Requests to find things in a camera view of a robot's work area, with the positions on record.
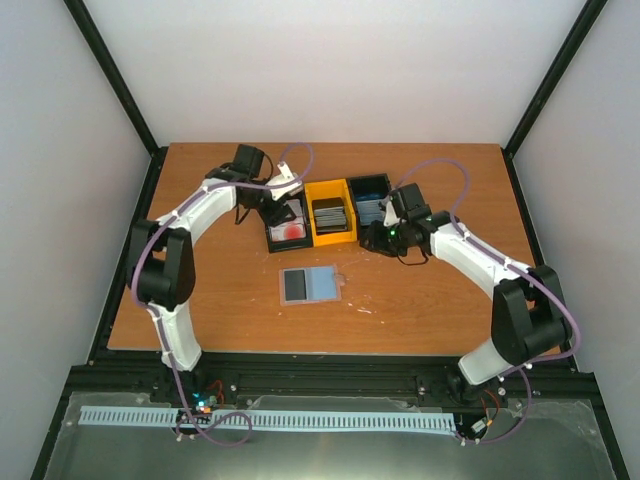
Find black card bin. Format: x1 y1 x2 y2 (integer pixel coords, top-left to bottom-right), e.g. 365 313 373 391
346 173 391 237
265 192 313 253

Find yellow card bin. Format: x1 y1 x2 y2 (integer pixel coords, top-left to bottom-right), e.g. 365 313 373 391
305 179 357 247

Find pink leather card holder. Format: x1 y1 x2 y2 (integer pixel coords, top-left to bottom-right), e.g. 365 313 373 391
279 265 346 306

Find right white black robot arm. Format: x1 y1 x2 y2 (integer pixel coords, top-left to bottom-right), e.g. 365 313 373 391
360 184 580 404

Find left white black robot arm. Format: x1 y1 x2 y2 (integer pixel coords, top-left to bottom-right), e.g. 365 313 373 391
126 144 303 403

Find blue card stack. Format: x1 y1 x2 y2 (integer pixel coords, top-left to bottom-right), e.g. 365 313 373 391
356 198 384 226

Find white red card stack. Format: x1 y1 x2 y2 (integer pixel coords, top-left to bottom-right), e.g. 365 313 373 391
269 199 306 243

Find black card stack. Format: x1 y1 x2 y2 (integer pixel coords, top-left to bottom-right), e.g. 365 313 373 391
312 197 348 234

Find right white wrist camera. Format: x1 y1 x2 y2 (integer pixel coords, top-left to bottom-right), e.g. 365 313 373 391
383 199 400 228

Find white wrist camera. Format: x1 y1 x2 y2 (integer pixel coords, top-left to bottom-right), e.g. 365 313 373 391
383 199 400 228
263 160 303 202

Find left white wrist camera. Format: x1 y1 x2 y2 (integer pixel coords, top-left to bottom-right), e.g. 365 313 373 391
263 160 303 202

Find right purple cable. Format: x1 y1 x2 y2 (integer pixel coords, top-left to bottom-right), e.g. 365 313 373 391
397 158 582 445

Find left black frame post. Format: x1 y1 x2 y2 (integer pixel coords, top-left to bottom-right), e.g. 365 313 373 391
63 0 166 157

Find black frame post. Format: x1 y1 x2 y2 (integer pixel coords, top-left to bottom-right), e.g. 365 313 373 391
63 0 166 157
503 0 609 156

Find right connector with wires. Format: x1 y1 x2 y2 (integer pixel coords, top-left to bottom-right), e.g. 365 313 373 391
469 388 501 440

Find left controller board with wires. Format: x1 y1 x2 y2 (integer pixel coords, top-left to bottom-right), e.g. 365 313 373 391
192 380 225 414

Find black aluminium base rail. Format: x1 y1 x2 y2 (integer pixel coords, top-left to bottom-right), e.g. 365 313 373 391
64 351 602 412

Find right black frame post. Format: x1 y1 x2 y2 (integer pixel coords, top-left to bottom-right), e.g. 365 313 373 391
503 0 609 156

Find light blue slotted cable duct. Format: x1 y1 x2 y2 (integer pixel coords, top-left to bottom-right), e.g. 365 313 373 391
78 406 456 435

